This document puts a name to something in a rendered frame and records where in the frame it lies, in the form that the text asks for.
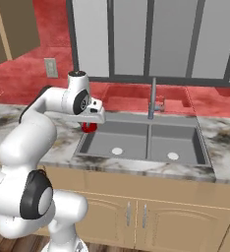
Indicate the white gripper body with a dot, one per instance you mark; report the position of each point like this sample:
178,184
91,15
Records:
94,117

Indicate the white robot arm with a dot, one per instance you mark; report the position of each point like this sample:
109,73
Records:
22,144

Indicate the red mug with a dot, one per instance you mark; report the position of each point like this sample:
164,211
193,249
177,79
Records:
88,127

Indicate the grey double sink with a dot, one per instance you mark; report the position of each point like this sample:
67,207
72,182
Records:
133,144

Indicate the grey metal tap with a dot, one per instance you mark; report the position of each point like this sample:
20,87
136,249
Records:
152,98

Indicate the dark framed window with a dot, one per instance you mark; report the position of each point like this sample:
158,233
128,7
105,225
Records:
159,39

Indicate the tan cupboard door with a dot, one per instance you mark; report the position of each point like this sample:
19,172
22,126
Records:
107,220
182,229

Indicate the grey wall outlet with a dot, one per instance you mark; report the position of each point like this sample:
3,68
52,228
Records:
51,68

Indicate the tan wall cabinet door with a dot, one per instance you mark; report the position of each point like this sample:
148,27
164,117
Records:
22,26

